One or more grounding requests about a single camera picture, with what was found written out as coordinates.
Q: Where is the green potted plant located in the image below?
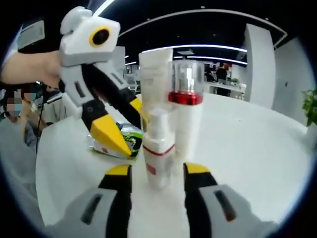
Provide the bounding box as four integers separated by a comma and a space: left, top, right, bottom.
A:
301, 89, 317, 139

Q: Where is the row of ceiling light strips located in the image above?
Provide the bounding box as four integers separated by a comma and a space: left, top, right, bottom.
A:
94, 0, 248, 65

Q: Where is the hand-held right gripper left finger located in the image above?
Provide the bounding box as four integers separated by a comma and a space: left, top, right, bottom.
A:
61, 164, 133, 238

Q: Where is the green black skincare sachet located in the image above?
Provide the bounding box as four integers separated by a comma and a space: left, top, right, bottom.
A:
88, 120, 145, 159

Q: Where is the white ceiling air conditioner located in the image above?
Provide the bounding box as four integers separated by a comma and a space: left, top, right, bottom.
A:
17, 21, 45, 49

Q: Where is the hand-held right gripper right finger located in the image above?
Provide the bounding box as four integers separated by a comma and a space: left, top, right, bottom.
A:
183, 162, 274, 238

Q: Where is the person's left hand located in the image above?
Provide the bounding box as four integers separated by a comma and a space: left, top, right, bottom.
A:
29, 51, 65, 88

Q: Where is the red-collared pump skincare bottle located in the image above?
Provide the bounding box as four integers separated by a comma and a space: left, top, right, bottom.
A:
168, 60, 206, 159

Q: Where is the long white office desk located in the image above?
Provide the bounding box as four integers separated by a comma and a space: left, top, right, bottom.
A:
205, 81, 247, 100

